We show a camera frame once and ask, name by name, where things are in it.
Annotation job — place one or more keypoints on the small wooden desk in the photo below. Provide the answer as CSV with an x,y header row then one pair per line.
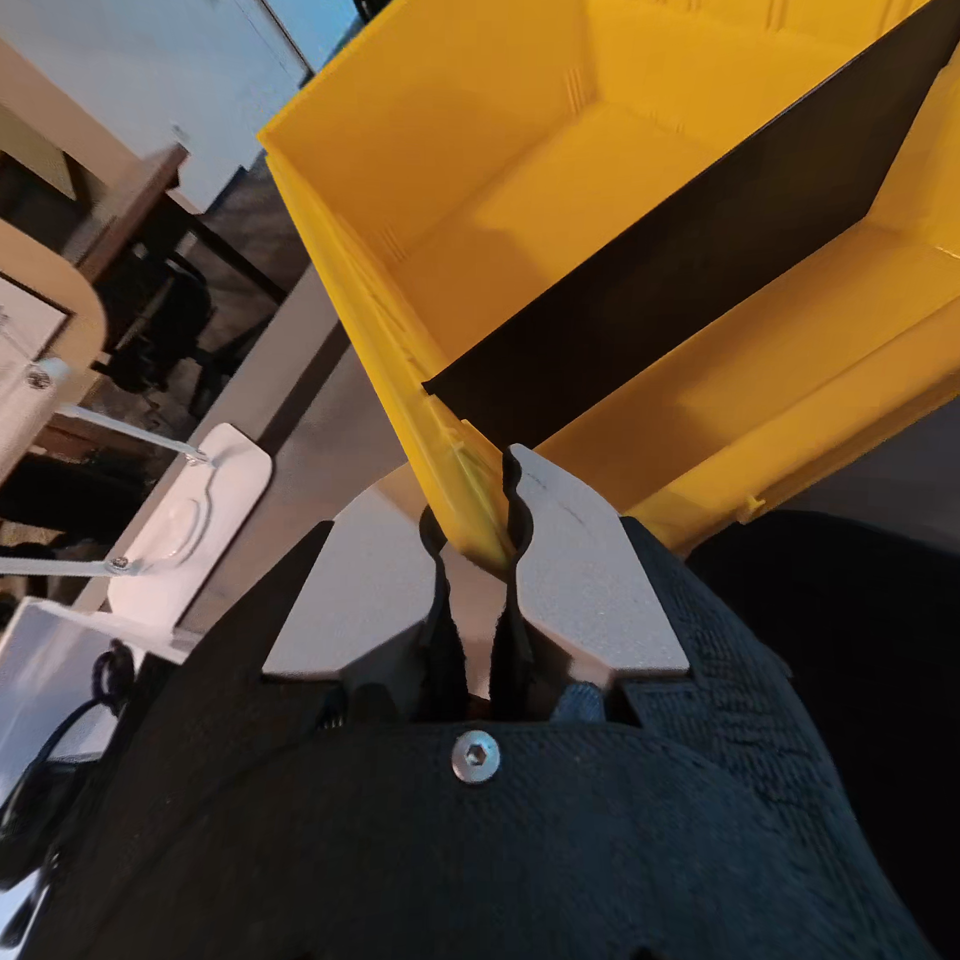
x,y
135,195

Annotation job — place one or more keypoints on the yellow plastic bin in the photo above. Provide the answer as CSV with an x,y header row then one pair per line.
x,y
525,187

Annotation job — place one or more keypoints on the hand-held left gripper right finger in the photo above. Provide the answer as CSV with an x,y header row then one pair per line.
x,y
592,585

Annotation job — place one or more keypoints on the black bin divider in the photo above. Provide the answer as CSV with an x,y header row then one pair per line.
x,y
675,262

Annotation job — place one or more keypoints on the black office chair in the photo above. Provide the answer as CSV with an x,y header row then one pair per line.
x,y
157,315

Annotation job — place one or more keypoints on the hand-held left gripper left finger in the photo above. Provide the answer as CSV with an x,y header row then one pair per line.
x,y
360,592

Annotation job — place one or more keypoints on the wooden sign stand white base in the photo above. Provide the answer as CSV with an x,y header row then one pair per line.
x,y
217,495

